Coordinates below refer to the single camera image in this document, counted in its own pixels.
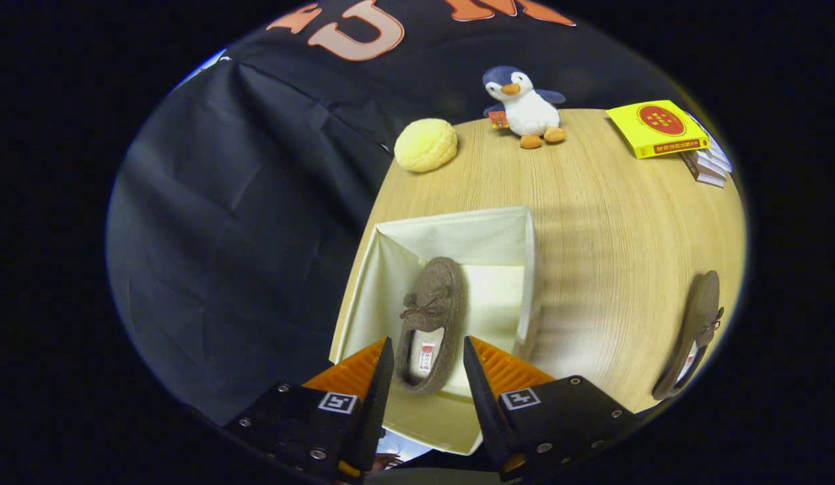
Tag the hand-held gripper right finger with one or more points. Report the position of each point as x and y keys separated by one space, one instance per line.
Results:
x=481 y=404

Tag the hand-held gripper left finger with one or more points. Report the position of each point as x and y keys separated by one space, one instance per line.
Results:
x=380 y=404

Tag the brown fuzzy slipper shoe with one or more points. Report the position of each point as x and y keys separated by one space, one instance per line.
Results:
x=438 y=289
x=700 y=303

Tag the beige fabric storage box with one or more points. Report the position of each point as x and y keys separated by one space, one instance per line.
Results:
x=485 y=236

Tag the black backdrop cloth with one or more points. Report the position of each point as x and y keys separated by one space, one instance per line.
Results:
x=222 y=236

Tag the yellow bun plush toy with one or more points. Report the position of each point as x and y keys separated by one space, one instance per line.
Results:
x=425 y=145

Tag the penguin plush toy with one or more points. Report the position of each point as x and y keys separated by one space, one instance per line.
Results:
x=528 y=111

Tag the plain white book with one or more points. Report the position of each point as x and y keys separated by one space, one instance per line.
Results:
x=704 y=178
x=710 y=168

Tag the yellow book with red circle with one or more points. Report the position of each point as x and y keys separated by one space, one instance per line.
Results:
x=656 y=128

